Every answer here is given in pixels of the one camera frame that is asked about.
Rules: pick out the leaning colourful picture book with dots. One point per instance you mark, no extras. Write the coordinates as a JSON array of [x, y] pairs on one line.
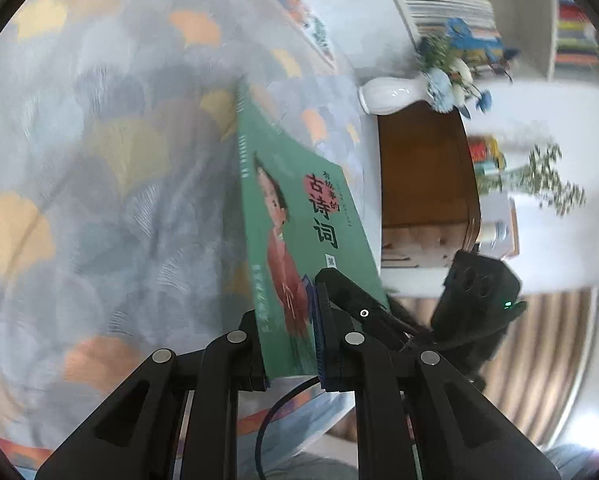
[[310, 26]]

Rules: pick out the brown wooden cabinet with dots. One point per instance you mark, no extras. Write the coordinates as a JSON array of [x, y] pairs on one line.
[[430, 203]]

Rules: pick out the white bookshelf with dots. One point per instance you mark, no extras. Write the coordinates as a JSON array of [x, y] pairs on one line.
[[552, 40]]

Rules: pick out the green leafy plant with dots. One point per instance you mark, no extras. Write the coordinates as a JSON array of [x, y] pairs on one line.
[[538, 178]]

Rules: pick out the white vase with flowers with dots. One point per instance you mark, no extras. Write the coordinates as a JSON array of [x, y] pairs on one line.
[[450, 64]]

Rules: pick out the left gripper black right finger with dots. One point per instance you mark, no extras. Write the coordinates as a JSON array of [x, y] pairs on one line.
[[351, 361]]

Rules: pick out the green cover book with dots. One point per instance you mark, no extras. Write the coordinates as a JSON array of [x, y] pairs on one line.
[[299, 218]]

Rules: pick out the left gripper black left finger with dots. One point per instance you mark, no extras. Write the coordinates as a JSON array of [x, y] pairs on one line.
[[216, 375]]

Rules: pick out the patterned tablecloth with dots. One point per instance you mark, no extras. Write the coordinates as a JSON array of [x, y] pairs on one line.
[[121, 228]]

